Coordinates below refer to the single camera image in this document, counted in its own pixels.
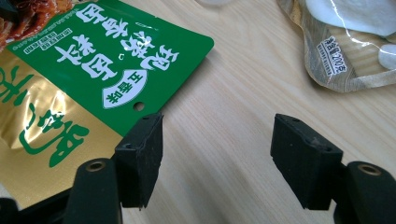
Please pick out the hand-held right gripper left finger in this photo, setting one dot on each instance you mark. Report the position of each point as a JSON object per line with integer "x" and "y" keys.
{"x": 140, "y": 161}

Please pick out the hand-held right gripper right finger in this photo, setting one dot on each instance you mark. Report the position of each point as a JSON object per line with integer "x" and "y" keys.
{"x": 306, "y": 161}

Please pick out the clear orange-banded snack packet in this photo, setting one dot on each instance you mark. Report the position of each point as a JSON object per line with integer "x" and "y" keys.
{"x": 342, "y": 46}

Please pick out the green and gold snack packet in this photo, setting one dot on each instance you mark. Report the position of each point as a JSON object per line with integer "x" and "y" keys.
{"x": 93, "y": 46}

